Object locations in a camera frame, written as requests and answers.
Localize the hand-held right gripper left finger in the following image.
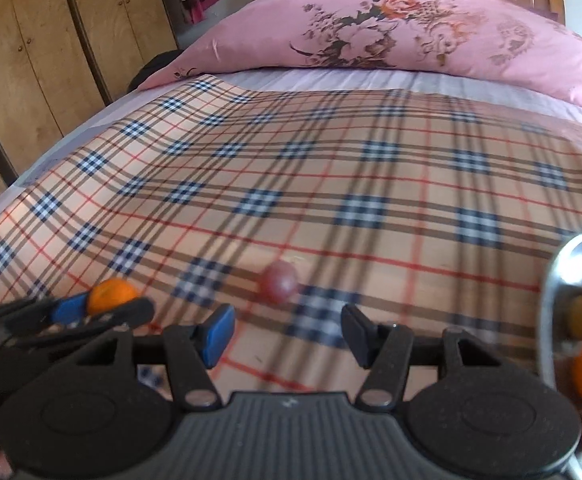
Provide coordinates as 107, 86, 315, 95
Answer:
71, 305, 236, 409

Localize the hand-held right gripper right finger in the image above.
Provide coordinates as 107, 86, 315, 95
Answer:
342, 304, 506, 408

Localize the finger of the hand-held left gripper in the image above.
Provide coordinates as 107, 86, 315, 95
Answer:
0, 294, 91, 333
4, 298, 154, 356

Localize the purple-red grape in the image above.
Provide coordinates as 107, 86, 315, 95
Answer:
261, 261, 299, 306

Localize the round metal plate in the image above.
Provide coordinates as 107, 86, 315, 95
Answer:
536, 230, 582, 480

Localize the beige plaid cloth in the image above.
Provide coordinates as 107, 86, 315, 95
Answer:
0, 74, 582, 480

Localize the black bag beside bed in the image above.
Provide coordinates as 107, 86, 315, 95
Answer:
128, 50, 179, 93

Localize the wooden wardrobe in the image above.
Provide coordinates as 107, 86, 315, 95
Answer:
0, 0, 179, 221

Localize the pink floral quilt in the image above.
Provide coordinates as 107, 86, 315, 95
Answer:
136, 0, 582, 121

